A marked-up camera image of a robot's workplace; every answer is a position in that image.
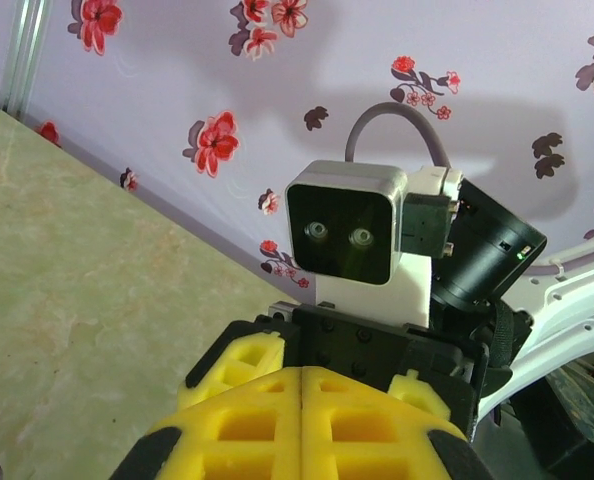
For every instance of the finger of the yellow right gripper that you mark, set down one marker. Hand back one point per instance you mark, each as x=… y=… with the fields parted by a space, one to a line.
x=419 y=395
x=249 y=360

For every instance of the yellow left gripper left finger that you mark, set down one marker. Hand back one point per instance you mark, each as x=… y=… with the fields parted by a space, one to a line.
x=247 y=450

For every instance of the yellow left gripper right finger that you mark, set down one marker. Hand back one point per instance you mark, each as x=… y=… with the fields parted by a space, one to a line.
x=367 y=450

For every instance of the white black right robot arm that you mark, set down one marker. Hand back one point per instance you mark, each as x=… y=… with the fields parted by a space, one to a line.
x=577 y=310

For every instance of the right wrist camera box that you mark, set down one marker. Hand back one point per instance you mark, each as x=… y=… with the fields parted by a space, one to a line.
x=342 y=225

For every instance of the aluminium frame post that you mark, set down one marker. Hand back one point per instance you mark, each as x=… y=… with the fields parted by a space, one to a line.
x=27 y=50

